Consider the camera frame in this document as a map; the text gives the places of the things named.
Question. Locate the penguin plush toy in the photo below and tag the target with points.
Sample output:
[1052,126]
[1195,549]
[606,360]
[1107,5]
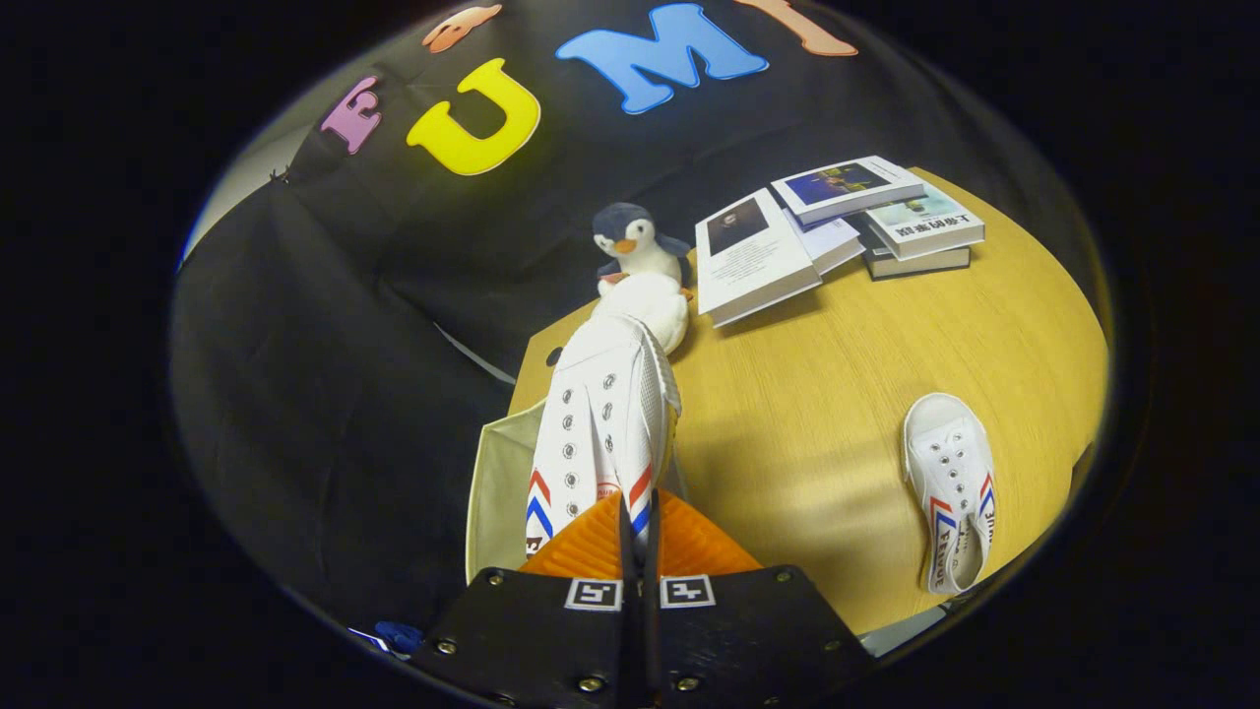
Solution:
[640,246]

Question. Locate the dark cover book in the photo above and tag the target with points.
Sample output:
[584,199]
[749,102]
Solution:
[915,264]

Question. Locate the white canvas shoe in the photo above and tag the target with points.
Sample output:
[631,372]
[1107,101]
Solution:
[945,463]
[600,414]

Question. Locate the white book with dark photo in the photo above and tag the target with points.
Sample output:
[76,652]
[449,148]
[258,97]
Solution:
[753,266]

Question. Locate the blue cloth scrap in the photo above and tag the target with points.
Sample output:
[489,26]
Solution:
[399,637]

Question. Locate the grey fabric storage box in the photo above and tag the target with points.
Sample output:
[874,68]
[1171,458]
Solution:
[502,492]

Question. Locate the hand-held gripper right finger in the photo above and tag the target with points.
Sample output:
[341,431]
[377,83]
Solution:
[748,640]

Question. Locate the pale thin book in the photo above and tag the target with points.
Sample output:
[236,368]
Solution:
[832,241]

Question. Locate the book with blue photo cover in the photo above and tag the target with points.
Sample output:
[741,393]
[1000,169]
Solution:
[847,187]

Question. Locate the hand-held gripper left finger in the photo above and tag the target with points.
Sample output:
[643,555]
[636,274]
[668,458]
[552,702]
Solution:
[532,640]

